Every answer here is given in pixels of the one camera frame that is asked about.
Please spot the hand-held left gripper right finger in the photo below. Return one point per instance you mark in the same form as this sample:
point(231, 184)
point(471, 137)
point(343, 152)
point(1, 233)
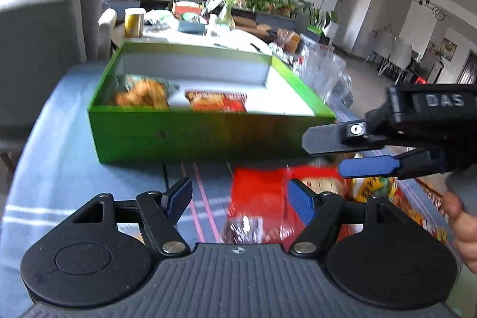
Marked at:
point(302, 202)

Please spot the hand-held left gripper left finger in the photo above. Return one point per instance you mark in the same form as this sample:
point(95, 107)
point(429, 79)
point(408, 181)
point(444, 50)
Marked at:
point(179, 197)

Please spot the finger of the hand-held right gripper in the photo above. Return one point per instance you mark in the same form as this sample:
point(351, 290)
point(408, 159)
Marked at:
point(369, 166)
point(324, 139)

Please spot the yellow snack packet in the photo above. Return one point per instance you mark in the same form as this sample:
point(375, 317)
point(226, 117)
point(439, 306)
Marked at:
point(372, 187)

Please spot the red picture snack packet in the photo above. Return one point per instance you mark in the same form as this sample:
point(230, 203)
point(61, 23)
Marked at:
point(324, 178)

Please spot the red barcode snack packet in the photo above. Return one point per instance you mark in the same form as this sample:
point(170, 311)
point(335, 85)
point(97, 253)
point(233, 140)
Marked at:
point(257, 191)

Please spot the green cardboard box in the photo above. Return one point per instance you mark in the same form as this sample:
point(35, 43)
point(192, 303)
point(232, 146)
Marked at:
point(186, 135)

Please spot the clear red-edged snack packet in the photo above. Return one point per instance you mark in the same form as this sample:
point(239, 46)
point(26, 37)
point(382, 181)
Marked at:
point(216, 102)

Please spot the person's right hand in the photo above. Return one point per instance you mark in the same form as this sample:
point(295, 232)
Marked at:
point(465, 236)

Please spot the striped yellow-red snack packet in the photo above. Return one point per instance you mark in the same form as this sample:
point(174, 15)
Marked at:
point(421, 206)

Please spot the clear glass mug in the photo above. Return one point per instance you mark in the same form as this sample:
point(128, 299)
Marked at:
point(320, 72)

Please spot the white dining chair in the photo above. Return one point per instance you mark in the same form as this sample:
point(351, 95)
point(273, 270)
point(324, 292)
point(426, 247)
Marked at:
point(398, 55)

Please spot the plastic bag with fruit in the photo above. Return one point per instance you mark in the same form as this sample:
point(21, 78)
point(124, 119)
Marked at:
point(289, 40)

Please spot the orange-brown snack packet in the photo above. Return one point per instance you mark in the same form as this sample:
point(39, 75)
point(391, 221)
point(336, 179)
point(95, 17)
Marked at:
point(143, 94)

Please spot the small green box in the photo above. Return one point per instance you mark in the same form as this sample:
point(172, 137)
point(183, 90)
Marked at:
point(314, 29)

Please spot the tall plant in white pot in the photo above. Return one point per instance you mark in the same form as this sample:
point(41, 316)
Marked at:
point(329, 25)

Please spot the blue striped tablecloth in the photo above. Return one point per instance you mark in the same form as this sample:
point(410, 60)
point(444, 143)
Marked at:
point(56, 161)

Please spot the grey television cabinet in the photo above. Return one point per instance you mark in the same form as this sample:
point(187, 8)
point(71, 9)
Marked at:
point(268, 20)

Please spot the white round coffee table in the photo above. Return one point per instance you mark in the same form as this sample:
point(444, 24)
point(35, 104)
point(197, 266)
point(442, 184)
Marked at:
point(231, 40)

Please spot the row of leafy potted plants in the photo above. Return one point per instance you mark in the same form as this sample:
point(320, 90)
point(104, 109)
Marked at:
point(270, 1)

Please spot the spider plant in glass vase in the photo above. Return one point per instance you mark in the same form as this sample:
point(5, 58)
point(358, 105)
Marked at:
point(231, 1)

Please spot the blue plastic basket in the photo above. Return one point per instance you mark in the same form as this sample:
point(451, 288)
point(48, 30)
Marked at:
point(192, 27)

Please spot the yellow tin can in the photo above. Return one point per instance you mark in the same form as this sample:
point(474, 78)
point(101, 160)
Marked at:
point(134, 23)

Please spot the orange box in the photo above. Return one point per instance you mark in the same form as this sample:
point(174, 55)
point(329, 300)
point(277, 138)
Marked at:
point(188, 8)

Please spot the grey sofa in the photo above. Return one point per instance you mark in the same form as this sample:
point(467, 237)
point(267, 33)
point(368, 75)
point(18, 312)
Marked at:
point(37, 42)

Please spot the framed wall picture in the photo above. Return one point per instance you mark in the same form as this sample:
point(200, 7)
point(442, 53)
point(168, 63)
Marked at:
point(449, 49)

